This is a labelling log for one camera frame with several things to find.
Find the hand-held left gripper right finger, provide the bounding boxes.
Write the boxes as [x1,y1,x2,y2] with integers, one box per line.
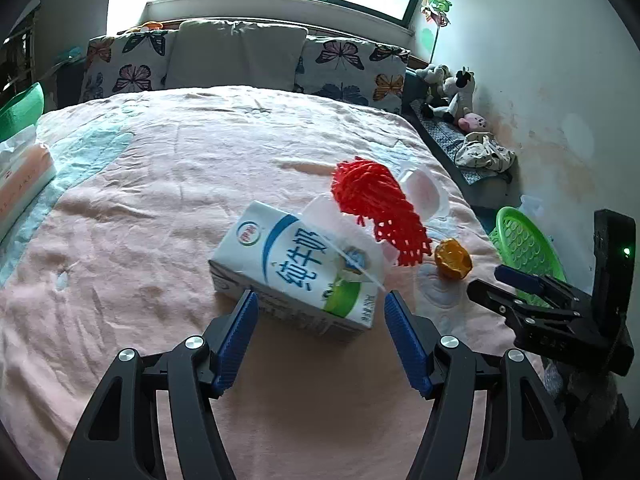
[384,290,583,480]

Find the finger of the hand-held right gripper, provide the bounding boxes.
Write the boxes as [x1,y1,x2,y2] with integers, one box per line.
[466,279,581,331]
[494,265,593,311]

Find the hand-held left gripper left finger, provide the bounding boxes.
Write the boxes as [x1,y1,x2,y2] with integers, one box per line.
[57,289,259,480]

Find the green plastic basket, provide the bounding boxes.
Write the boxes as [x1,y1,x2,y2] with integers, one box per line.
[489,206,568,291]

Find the orange peel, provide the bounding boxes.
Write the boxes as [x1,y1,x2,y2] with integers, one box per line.
[434,239,473,280]

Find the white milk carton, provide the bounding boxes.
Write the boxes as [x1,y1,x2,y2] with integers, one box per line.
[208,201,386,343]

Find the white plastic cup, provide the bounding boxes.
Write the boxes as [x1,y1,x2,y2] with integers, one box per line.
[395,169,449,221]

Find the red foam fruit net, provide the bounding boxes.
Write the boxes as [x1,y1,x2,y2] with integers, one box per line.
[330,159,432,267]

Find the crumpled patterned cloth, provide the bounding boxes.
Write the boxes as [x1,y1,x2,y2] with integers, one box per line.
[454,131,517,171]

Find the patterned ledge mat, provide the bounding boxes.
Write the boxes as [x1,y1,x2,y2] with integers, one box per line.
[410,99,511,183]

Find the pink plush toy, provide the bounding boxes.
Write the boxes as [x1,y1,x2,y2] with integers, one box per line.
[457,112,487,133]

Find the plush toys pile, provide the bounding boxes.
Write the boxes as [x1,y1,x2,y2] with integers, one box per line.
[422,66,476,121]

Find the grey plush toy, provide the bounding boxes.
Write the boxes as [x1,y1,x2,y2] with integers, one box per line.
[415,64,451,96]

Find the pink tissue pack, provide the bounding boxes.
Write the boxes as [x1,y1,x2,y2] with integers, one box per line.
[0,125,57,241]

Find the butterfly print pillow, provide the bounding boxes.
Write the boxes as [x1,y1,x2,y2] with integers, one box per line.
[80,30,178,103]
[294,35,411,113]

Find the colourful pinwheel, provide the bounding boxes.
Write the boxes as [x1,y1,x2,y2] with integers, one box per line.
[420,0,455,63]

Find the grey pillow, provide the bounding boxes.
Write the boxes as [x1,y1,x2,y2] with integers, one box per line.
[165,19,308,93]

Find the green plastic basin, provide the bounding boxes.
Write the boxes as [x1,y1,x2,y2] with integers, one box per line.
[0,82,46,141]

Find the metal rack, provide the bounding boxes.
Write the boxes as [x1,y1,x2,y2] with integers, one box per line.
[0,7,38,91]

